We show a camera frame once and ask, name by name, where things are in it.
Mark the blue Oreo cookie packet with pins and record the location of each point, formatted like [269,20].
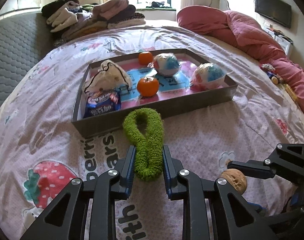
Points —
[102,102]

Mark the pink quilted blanket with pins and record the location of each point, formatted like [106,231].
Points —
[244,33]

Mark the grey quilted headboard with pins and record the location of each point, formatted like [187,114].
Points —
[24,40]

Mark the orange tangerine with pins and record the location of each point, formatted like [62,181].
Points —
[144,58]
[148,86]

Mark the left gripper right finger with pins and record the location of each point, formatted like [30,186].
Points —
[211,209]

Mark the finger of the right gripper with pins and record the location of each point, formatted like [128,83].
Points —
[253,168]

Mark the white cabinet under television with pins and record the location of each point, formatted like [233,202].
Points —
[285,42]

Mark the shallow grey cardboard box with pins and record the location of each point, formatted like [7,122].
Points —
[171,81]

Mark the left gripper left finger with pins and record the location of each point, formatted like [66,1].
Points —
[65,216]

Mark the blue white toy egg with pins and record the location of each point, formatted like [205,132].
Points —
[166,64]

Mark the green fuzzy hair scrunchie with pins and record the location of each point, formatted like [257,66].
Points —
[144,129]

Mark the pink strawberry print bedsheet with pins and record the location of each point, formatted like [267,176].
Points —
[40,149]

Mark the pile of folded clothes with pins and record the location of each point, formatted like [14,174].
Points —
[69,20]

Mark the small colourful toy figure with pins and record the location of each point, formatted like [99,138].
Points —
[272,74]

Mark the black wall television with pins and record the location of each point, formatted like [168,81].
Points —
[275,10]

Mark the brown walnut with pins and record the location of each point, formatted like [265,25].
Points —
[236,178]

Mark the white drawstring cloth pouch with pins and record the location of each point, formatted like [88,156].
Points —
[109,76]

